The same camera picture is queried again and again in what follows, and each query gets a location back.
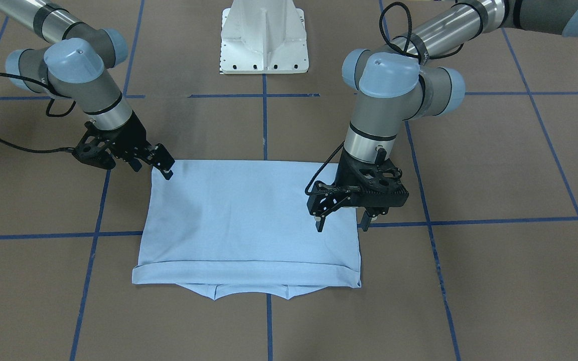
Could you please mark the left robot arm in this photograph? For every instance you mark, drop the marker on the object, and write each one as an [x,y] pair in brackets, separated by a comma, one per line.
[394,85]

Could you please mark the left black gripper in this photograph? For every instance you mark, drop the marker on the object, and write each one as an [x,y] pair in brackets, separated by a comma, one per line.
[343,173]

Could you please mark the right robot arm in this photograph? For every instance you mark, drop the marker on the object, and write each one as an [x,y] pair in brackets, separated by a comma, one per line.
[75,66]

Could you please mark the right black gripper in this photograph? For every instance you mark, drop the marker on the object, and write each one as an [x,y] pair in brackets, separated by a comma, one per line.
[132,134]

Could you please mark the light blue t-shirt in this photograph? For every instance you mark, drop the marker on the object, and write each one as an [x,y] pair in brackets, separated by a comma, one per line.
[220,227]

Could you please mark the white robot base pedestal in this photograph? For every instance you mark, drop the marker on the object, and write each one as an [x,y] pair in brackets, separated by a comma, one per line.
[263,38]

